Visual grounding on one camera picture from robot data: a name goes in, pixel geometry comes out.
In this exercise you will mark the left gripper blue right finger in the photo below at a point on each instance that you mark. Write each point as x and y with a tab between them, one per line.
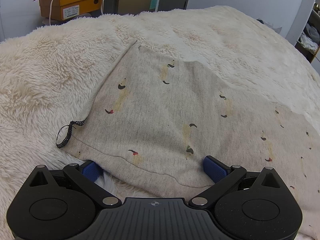
215	169

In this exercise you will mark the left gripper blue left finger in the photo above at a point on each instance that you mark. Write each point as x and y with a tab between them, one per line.
91	170

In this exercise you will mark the beige patterned garment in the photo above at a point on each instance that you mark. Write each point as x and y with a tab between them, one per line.
152	119

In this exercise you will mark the wardrobe shelf with clothes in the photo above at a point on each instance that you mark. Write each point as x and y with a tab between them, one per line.
308	42

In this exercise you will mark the cream fluffy blanket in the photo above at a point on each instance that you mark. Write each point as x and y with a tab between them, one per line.
47	75

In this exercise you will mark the orange cardboard shoebox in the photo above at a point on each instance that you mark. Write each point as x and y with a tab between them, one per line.
61	10

